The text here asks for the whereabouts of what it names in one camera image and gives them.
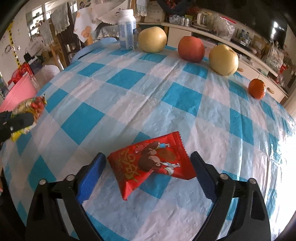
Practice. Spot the red apple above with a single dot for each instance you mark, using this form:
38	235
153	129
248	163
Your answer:
191	49

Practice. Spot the white cabinet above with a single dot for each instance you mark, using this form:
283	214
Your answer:
173	34

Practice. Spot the clear plastic bag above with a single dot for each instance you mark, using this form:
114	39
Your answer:
223	26

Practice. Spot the orange tangerine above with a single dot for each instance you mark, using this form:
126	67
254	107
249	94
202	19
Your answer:
256	88

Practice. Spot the white printed cloth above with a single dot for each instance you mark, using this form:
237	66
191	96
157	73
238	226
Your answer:
85	20

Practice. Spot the clear electric kettle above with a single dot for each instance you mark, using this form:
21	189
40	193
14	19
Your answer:
202	19

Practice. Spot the yellow wrapper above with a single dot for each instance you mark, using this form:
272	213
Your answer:
30	106

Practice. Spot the yellow pear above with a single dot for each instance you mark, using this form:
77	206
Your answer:
152	39
223	60

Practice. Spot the dark blue cloth bag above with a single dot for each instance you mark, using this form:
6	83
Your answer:
178	7

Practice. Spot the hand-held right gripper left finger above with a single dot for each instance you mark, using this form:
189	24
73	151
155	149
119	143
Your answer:
91	178

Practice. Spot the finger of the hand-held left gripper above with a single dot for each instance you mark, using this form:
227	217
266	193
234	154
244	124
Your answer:
20	121

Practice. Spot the printed plastic bag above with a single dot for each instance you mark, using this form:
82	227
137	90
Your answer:
274	56

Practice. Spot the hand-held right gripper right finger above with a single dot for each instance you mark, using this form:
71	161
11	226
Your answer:
205	176

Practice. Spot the blue checkered tablecloth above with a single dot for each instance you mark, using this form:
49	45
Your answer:
150	104

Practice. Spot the black television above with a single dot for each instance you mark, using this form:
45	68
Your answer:
259	20

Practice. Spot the grey lace cloth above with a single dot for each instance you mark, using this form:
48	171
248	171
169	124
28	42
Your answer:
60	18

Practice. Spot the white round stool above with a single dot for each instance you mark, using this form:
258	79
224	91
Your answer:
47	73

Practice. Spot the red cardboard boxes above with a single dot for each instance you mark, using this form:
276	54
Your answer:
22	70

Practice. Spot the white plastic bottle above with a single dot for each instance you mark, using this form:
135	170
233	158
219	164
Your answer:
126	30

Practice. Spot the red cartoon snack packet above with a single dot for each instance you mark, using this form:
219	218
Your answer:
150	166

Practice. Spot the wooden chair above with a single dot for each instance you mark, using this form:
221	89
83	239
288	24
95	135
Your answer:
61	51

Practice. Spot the row of small glass bottles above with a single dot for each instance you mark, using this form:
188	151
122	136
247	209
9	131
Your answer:
179	20

